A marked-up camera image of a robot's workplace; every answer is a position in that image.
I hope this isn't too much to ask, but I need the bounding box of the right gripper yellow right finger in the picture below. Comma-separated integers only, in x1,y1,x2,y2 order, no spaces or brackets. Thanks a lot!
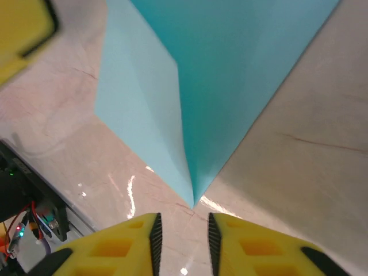
207,212,350,276

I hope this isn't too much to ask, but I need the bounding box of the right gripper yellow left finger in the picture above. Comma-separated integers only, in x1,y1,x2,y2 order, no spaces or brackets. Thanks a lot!
27,212,163,276

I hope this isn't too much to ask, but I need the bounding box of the teal paper sheet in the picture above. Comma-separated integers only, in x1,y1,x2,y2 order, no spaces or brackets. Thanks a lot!
94,0,343,210

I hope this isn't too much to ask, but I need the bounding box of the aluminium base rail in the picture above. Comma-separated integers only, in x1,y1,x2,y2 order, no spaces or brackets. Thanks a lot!
64,201,97,235

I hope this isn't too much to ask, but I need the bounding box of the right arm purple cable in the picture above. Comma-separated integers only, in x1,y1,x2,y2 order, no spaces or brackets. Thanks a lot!
37,237,53,254

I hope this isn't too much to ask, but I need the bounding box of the red wire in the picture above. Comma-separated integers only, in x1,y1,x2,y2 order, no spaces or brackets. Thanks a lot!
4,201,38,254

